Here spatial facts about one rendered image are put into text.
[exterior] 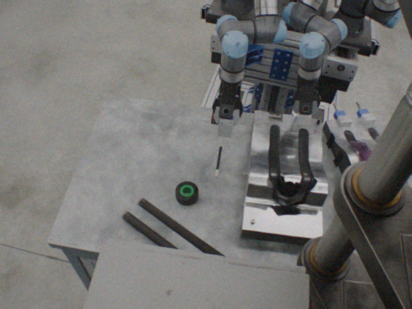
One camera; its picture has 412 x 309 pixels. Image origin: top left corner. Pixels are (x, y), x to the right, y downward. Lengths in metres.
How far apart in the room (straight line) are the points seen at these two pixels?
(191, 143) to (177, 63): 1.66
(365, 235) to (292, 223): 0.78
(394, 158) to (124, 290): 0.39
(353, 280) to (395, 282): 0.27
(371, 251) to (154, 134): 1.16
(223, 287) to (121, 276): 0.14
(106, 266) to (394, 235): 0.40
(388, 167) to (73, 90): 2.70
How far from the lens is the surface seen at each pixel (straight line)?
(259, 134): 1.50
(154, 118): 1.65
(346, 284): 0.81
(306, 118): 1.52
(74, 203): 1.45
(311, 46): 1.27
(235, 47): 1.19
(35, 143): 2.77
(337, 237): 0.69
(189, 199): 1.37
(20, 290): 2.28
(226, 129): 1.41
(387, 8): 1.66
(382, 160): 0.53
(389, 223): 0.59
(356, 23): 1.80
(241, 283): 0.57
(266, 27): 1.31
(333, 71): 1.76
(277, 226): 1.32
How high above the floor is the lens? 2.00
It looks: 52 degrees down
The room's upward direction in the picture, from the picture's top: 4 degrees clockwise
